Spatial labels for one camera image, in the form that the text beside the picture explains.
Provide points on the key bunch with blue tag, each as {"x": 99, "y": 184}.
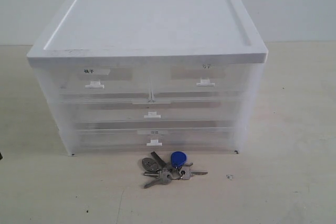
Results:
{"x": 163, "y": 173}

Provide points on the white translucent drawer cabinet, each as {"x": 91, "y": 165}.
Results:
{"x": 150, "y": 33}

